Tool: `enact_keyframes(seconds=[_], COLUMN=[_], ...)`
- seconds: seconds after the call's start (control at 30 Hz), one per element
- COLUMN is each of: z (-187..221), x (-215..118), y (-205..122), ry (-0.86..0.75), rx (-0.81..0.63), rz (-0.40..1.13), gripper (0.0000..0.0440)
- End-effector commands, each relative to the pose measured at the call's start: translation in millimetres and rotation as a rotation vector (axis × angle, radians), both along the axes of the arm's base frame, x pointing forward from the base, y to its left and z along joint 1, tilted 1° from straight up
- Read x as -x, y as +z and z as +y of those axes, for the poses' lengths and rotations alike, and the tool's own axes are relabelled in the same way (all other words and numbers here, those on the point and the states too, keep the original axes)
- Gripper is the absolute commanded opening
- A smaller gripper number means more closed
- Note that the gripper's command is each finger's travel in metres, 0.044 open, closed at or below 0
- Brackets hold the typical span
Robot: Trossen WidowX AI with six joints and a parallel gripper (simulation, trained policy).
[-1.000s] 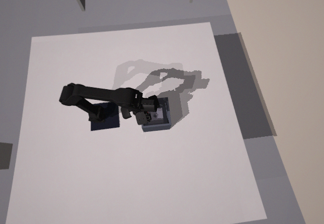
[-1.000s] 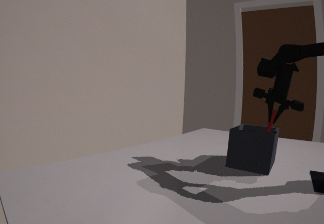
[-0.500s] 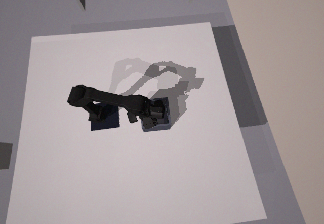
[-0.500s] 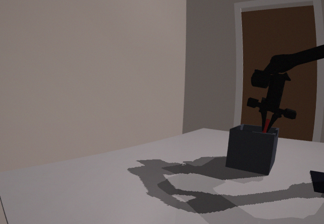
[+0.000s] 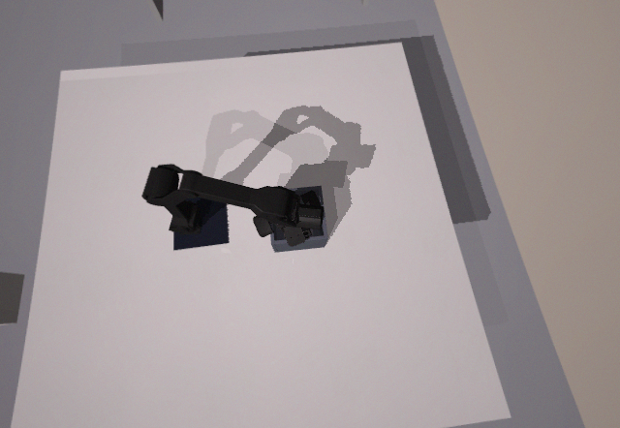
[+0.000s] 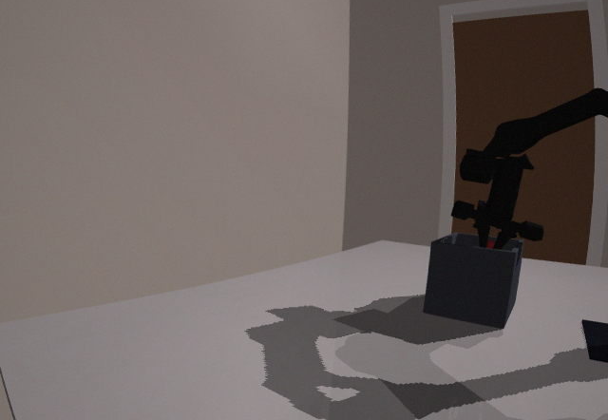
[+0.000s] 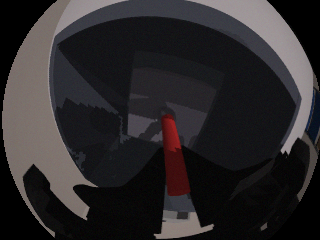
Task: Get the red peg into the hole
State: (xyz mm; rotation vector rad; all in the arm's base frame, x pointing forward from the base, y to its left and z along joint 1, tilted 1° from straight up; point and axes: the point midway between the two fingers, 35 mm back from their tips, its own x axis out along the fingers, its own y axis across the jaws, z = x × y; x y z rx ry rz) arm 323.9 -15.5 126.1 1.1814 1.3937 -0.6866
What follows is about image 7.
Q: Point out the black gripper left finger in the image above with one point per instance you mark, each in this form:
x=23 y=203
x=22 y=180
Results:
x=142 y=197

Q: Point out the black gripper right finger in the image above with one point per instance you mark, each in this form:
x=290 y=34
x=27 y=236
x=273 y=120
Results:
x=213 y=187

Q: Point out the red peg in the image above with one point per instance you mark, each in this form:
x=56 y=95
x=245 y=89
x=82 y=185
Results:
x=177 y=182

